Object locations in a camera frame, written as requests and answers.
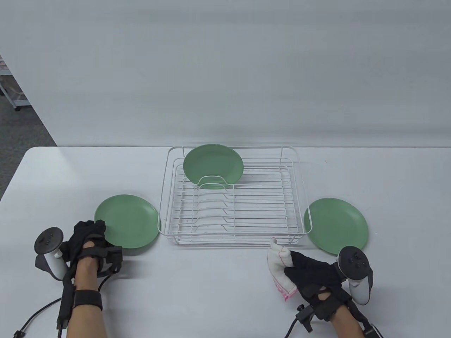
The white dish cloth pink edge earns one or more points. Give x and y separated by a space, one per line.
278 260

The person's left forearm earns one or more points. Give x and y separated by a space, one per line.
86 324

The black and white left controller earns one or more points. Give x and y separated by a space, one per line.
47 241

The black box on left forearm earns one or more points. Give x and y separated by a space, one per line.
66 306

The green plate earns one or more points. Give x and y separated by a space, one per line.
134 221
211 162
334 221

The black box on right forearm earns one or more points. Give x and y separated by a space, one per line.
371 331

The person's left hand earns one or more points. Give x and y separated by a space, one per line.
88 234

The black and white controller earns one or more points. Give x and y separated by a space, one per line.
47 241
354 262

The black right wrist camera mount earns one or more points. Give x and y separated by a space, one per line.
306 315

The white shelf cart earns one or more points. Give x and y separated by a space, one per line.
21 101

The person's right hand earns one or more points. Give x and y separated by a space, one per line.
317 281

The black and white right controller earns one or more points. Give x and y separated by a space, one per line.
354 262

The person's right forearm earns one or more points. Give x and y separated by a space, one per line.
347 325

